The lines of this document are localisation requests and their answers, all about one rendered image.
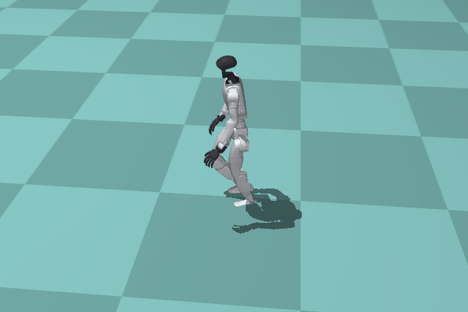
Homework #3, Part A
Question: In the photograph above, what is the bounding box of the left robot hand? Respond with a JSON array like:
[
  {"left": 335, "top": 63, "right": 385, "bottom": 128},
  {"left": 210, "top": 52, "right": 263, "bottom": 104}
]
[{"left": 204, "top": 146, "right": 227, "bottom": 168}]

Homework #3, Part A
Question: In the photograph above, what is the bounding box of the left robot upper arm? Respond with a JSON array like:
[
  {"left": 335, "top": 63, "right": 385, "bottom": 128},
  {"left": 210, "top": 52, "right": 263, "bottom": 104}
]
[{"left": 226, "top": 88, "right": 239, "bottom": 128}]

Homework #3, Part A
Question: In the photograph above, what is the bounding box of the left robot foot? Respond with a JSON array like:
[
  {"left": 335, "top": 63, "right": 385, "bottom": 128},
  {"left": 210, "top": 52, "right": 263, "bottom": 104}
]
[{"left": 234, "top": 199, "right": 257, "bottom": 207}]

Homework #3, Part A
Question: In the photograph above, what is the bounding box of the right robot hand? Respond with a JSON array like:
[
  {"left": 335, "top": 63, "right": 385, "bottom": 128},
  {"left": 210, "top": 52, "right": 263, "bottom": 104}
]
[{"left": 209, "top": 115, "right": 225, "bottom": 135}]

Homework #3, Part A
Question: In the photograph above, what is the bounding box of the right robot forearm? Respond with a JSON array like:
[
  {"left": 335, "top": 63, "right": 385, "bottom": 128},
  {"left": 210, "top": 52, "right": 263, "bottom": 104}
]
[{"left": 219, "top": 103, "right": 229, "bottom": 120}]

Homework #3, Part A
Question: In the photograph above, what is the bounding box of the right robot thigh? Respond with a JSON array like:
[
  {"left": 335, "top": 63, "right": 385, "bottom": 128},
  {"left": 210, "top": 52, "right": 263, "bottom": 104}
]
[{"left": 212, "top": 127, "right": 232, "bottom": 169}]

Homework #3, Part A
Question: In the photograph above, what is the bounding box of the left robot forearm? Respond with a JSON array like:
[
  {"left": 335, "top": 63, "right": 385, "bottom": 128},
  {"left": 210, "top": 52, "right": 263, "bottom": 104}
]
[{"left": 218, "top": 120, "right": 235, "bottom": 150}]

